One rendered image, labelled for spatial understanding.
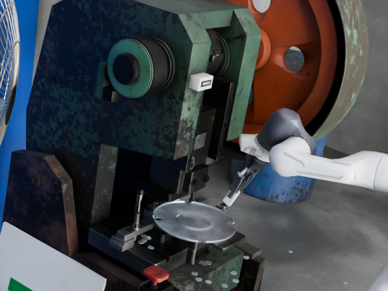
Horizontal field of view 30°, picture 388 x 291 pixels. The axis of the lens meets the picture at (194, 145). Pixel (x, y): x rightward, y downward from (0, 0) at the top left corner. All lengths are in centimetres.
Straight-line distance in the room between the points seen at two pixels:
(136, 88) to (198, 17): 30
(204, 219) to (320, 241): 191
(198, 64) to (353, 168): 55
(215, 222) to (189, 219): 10
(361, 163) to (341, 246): 227
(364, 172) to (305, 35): 65
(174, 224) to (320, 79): 70
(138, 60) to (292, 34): 69
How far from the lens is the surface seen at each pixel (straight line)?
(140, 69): 209
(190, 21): 216
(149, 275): 219
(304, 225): 447
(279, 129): 219
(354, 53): 246
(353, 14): 248
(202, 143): 242
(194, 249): 246
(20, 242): 270
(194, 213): 253
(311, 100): 252
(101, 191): 252
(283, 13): 258
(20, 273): 272
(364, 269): 417
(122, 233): 240
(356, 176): 210
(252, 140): 225
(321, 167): 209
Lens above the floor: 190
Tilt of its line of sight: 21 degrees down
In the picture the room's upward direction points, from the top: 10 degrees clockwise
